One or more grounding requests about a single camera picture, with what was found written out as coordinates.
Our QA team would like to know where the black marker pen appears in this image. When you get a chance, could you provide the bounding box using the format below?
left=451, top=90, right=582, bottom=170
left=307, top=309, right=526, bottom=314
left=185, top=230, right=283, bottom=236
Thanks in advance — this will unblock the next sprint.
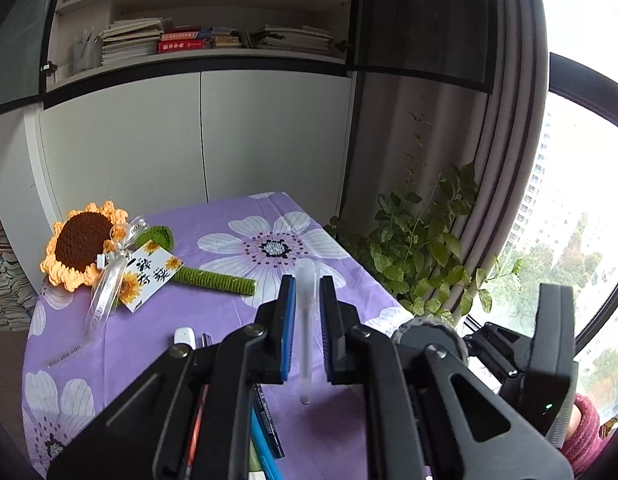
left=254, top=384, right=285, bottom=460

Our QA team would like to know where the blue pen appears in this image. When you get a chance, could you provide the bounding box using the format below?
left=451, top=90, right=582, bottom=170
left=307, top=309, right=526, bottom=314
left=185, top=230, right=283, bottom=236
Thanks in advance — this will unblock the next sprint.
left=251, top=390, right=283, bottom=479

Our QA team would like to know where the clear frosted pen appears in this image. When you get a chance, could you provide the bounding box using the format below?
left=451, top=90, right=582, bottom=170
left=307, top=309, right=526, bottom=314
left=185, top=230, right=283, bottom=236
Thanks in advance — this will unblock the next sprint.
left=296, top=259, right=317, bottom=405

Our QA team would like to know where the right hand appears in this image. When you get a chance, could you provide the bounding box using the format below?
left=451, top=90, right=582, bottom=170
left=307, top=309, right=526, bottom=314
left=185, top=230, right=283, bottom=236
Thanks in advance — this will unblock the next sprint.
left=560, top=393, right=609, bottom=478

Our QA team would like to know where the red pen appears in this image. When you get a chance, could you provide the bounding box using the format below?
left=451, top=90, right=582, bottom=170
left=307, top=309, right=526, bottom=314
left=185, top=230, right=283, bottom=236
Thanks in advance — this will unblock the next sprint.
left=183, top=385, right=208, bottom=480

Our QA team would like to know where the purple floral tablecloth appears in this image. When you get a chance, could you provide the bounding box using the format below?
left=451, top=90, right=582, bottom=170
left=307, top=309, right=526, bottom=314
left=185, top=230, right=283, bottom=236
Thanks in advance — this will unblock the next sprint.
left=21, top=192, right=410, bottom=479

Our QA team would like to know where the sunflower gift card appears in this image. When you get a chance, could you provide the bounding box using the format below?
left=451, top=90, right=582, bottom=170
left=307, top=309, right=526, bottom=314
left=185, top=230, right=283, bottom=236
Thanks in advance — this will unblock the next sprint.
left=118, top=240, right=183, bottom=313

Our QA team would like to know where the green potted plant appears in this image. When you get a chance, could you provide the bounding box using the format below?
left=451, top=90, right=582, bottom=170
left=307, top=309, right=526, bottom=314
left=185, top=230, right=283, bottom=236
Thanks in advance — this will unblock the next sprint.
left=325, top=113, right=530, bottom=324

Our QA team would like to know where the translucent printed ribbon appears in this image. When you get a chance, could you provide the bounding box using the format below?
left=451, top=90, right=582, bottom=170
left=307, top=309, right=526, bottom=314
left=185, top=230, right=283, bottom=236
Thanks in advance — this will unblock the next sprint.
left=45, top=216, right=149, bottom=368

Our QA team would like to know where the crochet sunflower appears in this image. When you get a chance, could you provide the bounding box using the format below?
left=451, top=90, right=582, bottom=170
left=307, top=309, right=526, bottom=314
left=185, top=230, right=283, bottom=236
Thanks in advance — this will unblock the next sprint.
left=40, top=200, right=256, bottom=297

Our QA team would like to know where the stack of books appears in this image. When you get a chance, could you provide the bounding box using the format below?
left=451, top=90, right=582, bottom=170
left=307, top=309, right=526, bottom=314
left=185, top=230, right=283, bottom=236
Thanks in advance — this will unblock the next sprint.
left=0, top=219, right=38, bottom=332

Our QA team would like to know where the white bookshelf cabinet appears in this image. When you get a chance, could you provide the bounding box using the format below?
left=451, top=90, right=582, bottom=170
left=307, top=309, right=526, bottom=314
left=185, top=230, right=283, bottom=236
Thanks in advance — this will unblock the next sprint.
left=0, top=0, right=352, bottom=288

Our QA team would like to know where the grey curtain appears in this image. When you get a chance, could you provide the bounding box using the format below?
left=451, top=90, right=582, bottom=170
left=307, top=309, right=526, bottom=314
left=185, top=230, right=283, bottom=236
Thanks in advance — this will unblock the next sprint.
left=428, top=0, right=550, bottom=321

